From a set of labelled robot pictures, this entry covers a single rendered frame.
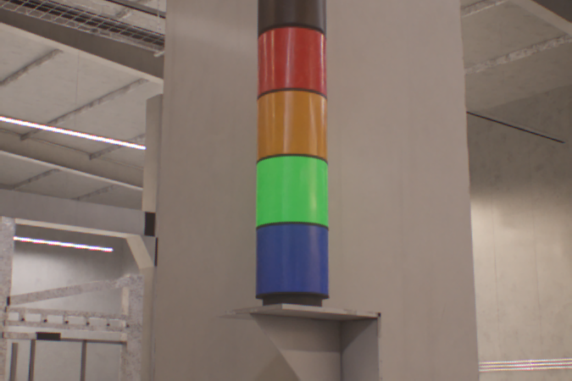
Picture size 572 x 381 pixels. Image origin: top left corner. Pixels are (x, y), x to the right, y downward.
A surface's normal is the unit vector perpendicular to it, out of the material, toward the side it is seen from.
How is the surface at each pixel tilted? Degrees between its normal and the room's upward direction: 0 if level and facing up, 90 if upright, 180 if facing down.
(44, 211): 90
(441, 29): 90
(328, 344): 90
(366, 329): 90
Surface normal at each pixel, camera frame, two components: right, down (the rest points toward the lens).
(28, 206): 0.65, -0.18
